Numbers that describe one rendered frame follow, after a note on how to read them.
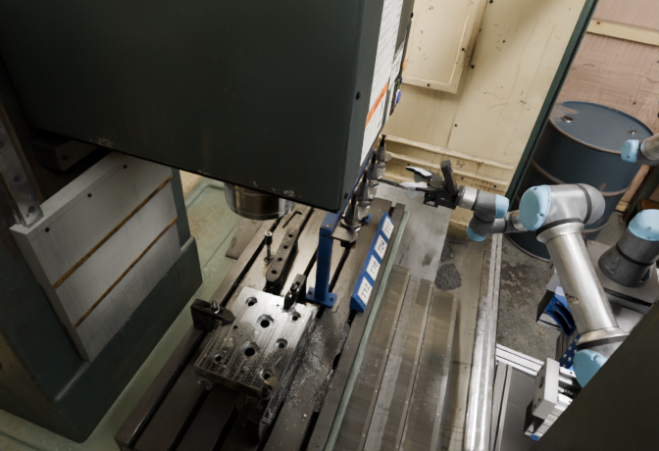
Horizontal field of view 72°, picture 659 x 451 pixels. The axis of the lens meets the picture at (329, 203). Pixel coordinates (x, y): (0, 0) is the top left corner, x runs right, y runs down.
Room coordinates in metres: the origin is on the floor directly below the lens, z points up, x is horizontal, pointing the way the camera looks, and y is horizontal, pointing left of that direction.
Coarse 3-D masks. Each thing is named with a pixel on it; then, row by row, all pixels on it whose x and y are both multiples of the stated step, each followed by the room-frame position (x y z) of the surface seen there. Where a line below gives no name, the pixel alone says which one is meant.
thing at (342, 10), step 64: (0, 0) 0.74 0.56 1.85; (64, 0) 0.70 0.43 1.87; (128, 0) 0.67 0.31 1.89; (192, 0) 0.64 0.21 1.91; (256, 0) 0.62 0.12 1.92; (320, 0) 0.59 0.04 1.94; (64, 64) 0.71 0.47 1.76; (128, 64) 0.68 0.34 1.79; (192, 64) 0.65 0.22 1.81; (256, 64) 0.62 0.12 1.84; (320, 64) 0.59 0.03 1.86; (64, 128) 0.73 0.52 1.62; (128, 128) 0.69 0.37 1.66; (192, 128) 0.65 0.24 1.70; (256, 128) 0.62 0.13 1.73; (320, 128) 0.59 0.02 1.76; (320, 192) 0.59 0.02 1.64
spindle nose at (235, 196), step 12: (228, 192) 0.70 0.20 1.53; (240, 192) 0.68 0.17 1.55; (252, 192) 0.67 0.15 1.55; (228, 204) 0.71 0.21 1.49; (240, 204) 0.68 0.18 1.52; (252, 204) 0.67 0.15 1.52; (264, 204) 0.68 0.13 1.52; (276, 204) 0.68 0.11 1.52; (288, 204) 0.70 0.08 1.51; (240, 216) 0.68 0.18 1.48; (252, 216) 0.68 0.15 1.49; (264, 216) 0.68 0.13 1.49; (276, 216) 0.69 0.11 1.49
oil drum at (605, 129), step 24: (552, 120) 2.45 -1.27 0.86; (576, 120) 2.47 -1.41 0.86; (600, 120) 2.50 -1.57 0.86; (624, 120) 2.53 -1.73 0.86; (552, 144) 2.31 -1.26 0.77; (576, 144) 2.21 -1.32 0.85; (600, 144) 2.21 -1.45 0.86; (528, 168) 2.46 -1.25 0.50; (552, 168) 2.26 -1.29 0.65; (576, 168) 2.17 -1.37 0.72; (600, 168) 2.13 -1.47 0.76; (624, 168) 2.13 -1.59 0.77; (600, 192) 2.12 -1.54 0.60; (624, 192) 2.17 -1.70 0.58; (528, 240) 2.21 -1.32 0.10
